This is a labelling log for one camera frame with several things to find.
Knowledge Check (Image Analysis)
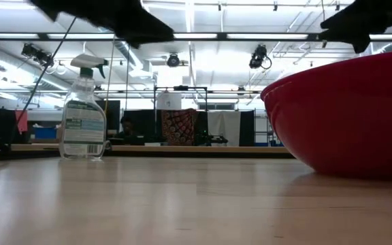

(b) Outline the light wooden desk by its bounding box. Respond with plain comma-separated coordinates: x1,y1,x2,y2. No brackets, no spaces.
0,142,291,154

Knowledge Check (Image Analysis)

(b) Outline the blue storage bin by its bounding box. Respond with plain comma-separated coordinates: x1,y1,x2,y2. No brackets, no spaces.
33,127,59,140

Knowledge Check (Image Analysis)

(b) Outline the person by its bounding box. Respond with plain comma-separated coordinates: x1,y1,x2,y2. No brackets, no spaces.
118,116,140,139

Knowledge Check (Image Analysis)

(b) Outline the pink hanging cloth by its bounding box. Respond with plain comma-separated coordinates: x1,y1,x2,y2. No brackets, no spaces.
14,109,29,134

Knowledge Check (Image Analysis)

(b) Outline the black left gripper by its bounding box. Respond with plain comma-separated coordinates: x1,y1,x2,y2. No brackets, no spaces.
29,0,175,49

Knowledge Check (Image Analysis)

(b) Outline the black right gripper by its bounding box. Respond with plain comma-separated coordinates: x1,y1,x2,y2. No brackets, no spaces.
318,0,392,54

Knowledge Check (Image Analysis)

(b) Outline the white box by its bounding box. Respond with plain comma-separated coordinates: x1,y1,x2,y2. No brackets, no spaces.
157,91,183,111

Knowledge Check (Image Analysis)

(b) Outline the black background rack frame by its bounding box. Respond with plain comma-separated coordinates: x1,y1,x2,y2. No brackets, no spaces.
152,85,209,146

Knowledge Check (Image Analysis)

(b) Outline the white hanging cloth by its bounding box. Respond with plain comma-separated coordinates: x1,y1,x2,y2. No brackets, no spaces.
207,110,242,148

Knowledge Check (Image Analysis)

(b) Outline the clear spray bottle white trigger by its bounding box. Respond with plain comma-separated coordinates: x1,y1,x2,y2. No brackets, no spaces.
59,53,110,161

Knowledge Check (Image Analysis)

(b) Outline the black overhead frame bar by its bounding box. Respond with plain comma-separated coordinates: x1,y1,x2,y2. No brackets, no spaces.
0,31,392,43

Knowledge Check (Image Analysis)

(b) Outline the long black cable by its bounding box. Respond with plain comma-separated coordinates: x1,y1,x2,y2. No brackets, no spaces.
7,16,78,151

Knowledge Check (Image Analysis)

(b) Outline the black aluminium table frame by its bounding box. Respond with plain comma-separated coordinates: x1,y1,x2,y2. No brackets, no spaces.
0,149,295,162

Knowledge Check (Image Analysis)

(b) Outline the red patterned cloth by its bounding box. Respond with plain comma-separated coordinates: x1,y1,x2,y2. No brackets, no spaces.
161,108,199,147

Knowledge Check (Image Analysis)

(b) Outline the large red plastic bowl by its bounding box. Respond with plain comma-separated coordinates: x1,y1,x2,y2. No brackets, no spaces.
260,49,392,180

